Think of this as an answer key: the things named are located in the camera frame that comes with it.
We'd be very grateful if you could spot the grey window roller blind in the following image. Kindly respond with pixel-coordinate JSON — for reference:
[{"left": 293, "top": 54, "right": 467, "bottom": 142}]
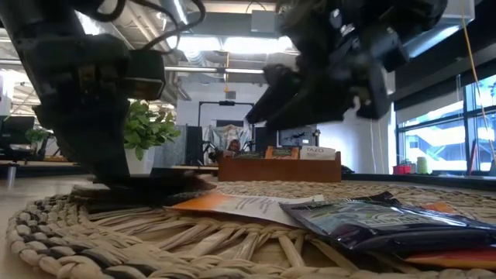
[{"left": 395, "top": 98, "right": 466, "bottom": 127}]

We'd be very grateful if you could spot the large black framed window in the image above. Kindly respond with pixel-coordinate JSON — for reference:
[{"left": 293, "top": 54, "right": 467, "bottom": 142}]
[{"left": 395, "top": 73, "right": 496, "bottom": 174}]

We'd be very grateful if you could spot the dark brown tea packet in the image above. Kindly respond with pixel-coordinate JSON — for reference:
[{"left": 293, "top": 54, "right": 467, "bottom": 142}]
[{"left": 71, "top": 176, "right": 217, "bottom": 206}]

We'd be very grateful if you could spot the white orange Tazo tea packet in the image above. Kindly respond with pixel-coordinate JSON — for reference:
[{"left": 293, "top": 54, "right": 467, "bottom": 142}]
[
  {"left": 299, "top": 145, "right": 337, "bottom": 161},
  {"left": 168, "top": 192, "right": 326, "bottom": 229}
]

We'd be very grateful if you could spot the pale draped cloth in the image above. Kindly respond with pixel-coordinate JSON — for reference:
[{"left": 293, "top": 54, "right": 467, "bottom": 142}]
[{"left": 203, "top": 124, "right": 253, "bottom": 156}]

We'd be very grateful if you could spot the wooden divided organiser box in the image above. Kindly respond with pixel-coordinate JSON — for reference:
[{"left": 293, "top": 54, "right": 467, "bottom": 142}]
[{"left": 218, "top": 150, "right": 343, "bottom": 183}]

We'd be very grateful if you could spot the round woven straw placemat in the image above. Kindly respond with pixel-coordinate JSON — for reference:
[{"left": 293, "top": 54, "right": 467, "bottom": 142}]
[{"left": 5, "top": 180, "right": 496, "bottom": 279}]

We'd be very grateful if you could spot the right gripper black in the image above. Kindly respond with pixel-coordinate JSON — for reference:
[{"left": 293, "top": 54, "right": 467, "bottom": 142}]
[{"left": 246, "top": 22, "right": 410, "bottom": 131}]

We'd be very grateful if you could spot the grey ceiling box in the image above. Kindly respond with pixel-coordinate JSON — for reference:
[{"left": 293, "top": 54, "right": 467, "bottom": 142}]
[{"left": 250, "top": 9, "right": 278, "bottom": 34}]

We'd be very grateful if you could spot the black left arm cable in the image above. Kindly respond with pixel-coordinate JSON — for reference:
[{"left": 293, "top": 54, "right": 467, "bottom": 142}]
[{"left": 83, "top": 0, "right": 207, "bottom": 51}]

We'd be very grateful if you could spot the long ceiling tube light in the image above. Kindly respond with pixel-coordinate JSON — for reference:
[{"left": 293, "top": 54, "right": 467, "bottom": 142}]
[{"left": 164, "top": 65, "right": 264, "bottom": 75}]

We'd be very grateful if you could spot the white ceiling duct hood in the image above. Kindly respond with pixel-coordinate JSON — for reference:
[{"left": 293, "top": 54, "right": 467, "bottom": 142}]
[{"left": 406, "top": 0, "right": 476, "bottom": 59}]

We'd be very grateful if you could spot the yellow cord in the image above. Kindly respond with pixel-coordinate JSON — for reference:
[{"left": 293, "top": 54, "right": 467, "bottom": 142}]
[{"left": 460, "top": 14, "right": 496, "bottom": 164}]

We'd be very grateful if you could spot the black camera gantry frame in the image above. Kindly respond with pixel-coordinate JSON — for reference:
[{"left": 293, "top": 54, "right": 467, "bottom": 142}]
[{"left": 197, "top": 99, "right": 257, "bottom": 136}]

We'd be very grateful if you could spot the green plant in white pot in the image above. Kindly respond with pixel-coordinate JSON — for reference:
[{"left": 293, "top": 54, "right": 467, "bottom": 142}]
[{"left": 123, "top": 99, "right": 182, "bottom": 175}]

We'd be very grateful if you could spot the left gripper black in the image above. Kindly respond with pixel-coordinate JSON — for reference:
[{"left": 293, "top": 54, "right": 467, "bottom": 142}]
[{"left": 17, "top": 34, "right": 131, "bottom": 183}]

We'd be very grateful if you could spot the dark shiny foil tea packet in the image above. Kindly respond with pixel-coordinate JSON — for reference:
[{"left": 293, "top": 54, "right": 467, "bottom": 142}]
[{"left": 278, "top": 191, "right": 496, "bottom": 255}]

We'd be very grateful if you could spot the dark computer monitor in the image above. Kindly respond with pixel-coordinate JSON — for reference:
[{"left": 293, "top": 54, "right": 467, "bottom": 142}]
[{"left": 278, "top": 126, "right": 317, "bottom": 148}]

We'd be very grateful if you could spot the grey partition panel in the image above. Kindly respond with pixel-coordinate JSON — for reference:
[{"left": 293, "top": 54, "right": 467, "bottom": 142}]
[{"left": 153, "top": 124, "right": 188, "bottom": 168}]

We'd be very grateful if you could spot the black distant monitor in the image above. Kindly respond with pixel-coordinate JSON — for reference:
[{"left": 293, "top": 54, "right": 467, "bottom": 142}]
[{"left": 0, "top": 115, "right": 36, "bottom": 146}]

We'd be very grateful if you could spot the small distant green plant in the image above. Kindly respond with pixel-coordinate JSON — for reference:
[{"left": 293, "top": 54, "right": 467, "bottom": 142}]
[{"left": 25, "top": 127, "right": 51, "bottom": 146}]

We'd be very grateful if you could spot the orange red tea packet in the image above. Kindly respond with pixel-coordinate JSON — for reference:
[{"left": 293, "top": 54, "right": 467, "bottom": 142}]
[{"left": 424, "top": 201, "right": 457, "bottom": 214}]

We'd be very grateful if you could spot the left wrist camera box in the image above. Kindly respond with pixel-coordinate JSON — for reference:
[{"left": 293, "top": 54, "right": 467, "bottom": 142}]
[{"left": 123, "top": 48, "right": 167, "bottom": 102}]

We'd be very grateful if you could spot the orange green tea packet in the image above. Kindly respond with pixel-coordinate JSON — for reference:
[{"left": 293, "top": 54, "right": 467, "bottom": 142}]
[{"left": 264, "top": 146, "right": 301, "bottom": 160}]

